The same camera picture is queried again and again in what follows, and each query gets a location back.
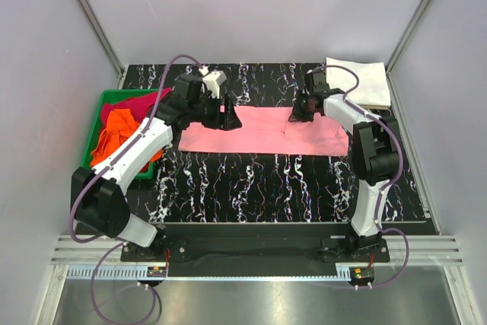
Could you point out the aluminium corner post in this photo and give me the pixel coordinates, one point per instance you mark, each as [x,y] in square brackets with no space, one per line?
[101,37]
[407,34]

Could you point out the wooden board under cloth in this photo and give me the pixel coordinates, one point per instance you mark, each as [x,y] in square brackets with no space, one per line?
[375,107]

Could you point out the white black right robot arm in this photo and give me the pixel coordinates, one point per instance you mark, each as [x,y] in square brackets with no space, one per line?
[377,157]

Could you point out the left aluminium corner post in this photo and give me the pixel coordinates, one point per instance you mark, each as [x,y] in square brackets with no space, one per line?
[101,37]

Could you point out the orange t shirt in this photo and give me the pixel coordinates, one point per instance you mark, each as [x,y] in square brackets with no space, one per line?
[106,140]

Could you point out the white folded cloth stack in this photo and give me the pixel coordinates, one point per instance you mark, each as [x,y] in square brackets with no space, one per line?
[372,88]

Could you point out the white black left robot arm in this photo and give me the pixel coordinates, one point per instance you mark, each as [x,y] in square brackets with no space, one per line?
[99,193]

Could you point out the magenta t shirt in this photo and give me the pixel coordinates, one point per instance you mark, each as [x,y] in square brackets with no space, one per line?
[138,101]

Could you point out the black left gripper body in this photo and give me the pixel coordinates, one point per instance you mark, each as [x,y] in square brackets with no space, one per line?
[208,111]

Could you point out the right aluminium corner post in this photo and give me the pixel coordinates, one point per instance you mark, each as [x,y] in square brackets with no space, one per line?
[407,34]

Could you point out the pink t shirt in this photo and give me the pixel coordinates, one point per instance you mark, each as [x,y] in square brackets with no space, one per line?
[267,130]

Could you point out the aluminium front frame rail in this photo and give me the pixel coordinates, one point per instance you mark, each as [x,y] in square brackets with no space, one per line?
[102,260]

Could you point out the green plastic bin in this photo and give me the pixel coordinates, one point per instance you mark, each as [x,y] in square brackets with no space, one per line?
[119,114]

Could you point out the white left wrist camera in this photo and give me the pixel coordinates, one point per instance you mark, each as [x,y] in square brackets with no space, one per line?
[212,80]

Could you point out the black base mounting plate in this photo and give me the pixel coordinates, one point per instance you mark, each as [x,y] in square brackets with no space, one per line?
[316,241]

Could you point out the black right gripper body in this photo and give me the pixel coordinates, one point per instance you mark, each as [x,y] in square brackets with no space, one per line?
[303,98]

